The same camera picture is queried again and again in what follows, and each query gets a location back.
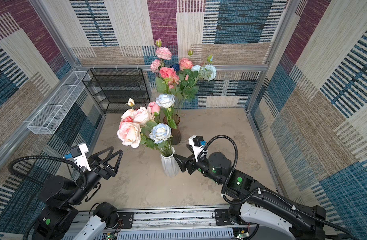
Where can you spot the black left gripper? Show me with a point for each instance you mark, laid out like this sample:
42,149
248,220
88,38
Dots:
106,171

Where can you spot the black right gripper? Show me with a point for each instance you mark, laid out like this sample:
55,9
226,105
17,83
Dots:
190,161

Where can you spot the red ribbed glass vase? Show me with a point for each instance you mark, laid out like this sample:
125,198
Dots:
175,133

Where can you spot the white ribbed ceramic vase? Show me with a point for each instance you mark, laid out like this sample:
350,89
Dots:
170,166

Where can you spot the coral pink rose stem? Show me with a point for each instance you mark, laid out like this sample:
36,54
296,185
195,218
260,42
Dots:
125,120

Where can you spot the large pale pink rose stem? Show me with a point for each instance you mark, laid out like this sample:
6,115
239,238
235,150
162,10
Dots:
153,108

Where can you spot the large blush rose stem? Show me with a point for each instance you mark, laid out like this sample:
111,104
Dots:
142,116

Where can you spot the magenta rose stem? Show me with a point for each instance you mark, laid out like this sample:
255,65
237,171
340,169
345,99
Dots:
169,76

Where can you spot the eucalyptus and pale flower stem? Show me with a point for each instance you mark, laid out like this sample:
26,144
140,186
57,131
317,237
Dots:
206,71

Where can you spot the blue artificial rose stem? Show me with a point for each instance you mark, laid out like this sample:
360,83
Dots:
176,67

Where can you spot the pink rose stem with bud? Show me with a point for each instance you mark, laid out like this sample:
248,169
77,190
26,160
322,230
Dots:
186,63

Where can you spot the pink carnation stem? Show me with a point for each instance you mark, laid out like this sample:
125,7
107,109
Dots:
163,54

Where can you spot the cream white rose stem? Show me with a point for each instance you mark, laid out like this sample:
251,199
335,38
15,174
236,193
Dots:
129,134

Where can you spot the cream double rose stem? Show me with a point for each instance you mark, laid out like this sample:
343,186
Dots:
130,111

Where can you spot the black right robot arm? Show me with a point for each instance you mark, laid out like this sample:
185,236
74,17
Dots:
252,202

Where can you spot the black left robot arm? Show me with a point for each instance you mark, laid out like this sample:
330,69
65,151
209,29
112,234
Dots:
61,195

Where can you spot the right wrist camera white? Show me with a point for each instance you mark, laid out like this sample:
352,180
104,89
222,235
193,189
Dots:
198,144

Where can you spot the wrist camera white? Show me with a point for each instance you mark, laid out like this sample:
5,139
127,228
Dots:
77,154
198,144

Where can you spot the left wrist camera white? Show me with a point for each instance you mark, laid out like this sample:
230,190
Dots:
77,154

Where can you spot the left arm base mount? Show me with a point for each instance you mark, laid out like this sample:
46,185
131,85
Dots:
112,217

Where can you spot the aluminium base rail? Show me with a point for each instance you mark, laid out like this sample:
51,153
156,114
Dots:
207,222

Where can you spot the white wire mesh tray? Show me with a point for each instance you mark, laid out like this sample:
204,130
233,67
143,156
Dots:
52,114

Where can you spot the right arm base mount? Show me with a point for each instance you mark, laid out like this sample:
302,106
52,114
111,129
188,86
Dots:
230,216

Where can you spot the black wire mesh shelf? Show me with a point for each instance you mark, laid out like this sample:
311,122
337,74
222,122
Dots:
111,88

